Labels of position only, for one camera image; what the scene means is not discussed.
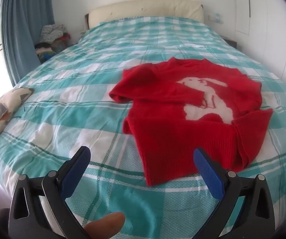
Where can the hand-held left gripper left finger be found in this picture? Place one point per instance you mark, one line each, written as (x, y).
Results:
(76, 169)

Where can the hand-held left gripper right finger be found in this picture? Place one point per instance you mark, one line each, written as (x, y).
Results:
(209, 171)

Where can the red sweater with white rabbit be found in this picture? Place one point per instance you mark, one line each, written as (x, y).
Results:
(182, 119)

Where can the pile of mixed clothes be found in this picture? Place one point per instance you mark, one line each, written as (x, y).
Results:
(51, 38)

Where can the person's left hand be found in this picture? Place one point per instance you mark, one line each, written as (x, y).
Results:
(105, 225)

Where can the teal white checked bed sheet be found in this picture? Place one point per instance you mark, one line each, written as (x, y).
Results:
(88, 84)

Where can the beige patterned cushion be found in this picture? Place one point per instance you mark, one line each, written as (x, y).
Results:
(13, 99)

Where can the small silver square case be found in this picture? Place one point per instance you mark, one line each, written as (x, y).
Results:
(0, 111)

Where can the dark wooden nightstand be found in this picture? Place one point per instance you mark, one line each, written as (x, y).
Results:
(230, 42)

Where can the white wardrobe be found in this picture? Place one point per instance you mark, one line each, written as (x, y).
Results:
(262, 17)

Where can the blue curtain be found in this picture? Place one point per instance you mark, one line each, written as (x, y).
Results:
(24, 29)

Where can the cream padded headboard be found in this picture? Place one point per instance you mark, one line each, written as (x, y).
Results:
(145, 11)

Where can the white wall socket panel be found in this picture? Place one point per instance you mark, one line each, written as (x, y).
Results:
(214, 17)

